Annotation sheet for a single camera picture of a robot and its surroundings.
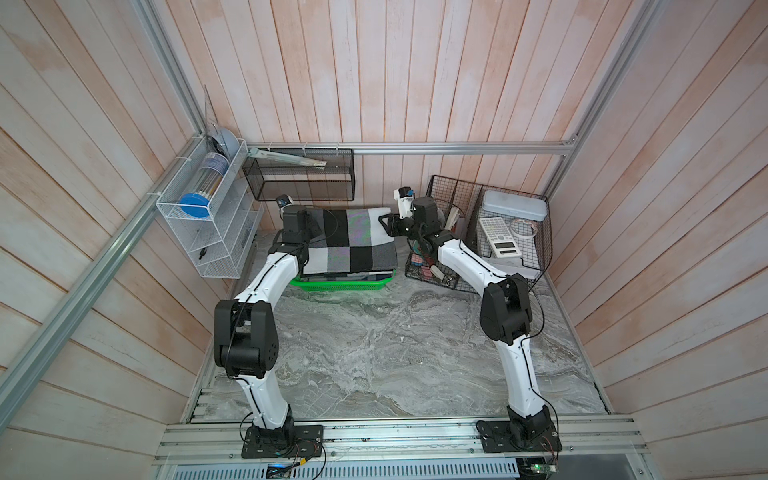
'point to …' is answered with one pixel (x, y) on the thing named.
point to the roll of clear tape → (523, 228)
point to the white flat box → (510, 265)
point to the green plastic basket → (340, 284)
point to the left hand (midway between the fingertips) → (308, 220)
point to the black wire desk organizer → (510, 229)
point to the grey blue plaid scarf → (346, 276)
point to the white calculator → (501, 240)
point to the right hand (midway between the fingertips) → (379, 216)
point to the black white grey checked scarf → (350, 243)
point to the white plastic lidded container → (516, 204)
